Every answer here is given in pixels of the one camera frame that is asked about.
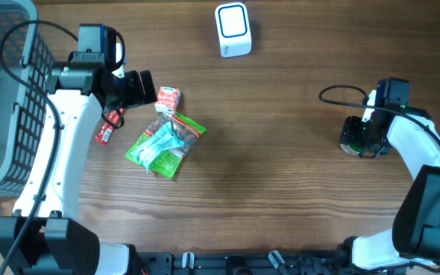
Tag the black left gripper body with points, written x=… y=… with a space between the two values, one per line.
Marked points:
x=130 y=92

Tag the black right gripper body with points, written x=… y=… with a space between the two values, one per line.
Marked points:
x=360 y=133

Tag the green lid jar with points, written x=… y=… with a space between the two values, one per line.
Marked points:
x=350 y=149

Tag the red tissue pack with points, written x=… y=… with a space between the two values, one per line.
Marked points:
x=168 y=98

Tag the red snack bar wrapper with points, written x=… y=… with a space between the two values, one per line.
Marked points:
x=115 y=120

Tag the green candy bag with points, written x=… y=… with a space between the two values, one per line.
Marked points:
x=168 y=162

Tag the mint green wipes pack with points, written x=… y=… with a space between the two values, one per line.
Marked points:
x=164 y=139

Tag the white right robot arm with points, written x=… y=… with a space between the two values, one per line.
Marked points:
x=390 y=123

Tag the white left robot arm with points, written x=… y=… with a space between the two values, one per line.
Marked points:
x=43 y=235

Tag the white barcode scanner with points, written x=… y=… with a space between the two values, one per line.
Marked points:
x=233 y=29

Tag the grey mesh shopping basket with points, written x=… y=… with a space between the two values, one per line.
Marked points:
x=22 y=112

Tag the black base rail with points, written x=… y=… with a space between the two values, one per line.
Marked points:
x=272 y=263

